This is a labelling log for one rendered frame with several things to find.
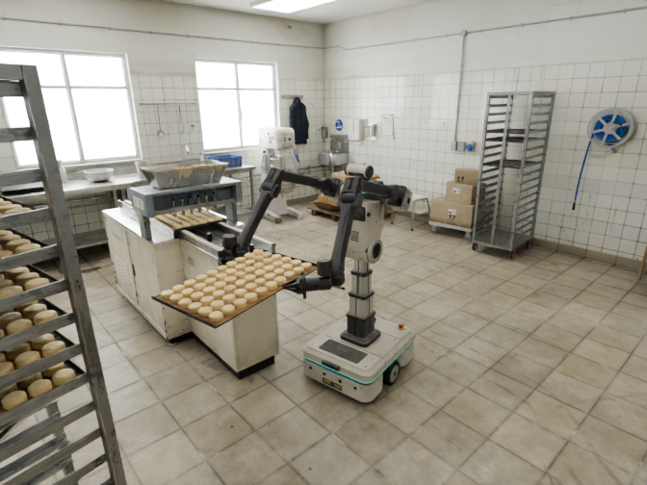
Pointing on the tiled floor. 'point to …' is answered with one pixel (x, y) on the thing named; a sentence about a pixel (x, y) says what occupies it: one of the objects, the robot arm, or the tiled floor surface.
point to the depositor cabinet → (149, 270)
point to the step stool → (418, 207)
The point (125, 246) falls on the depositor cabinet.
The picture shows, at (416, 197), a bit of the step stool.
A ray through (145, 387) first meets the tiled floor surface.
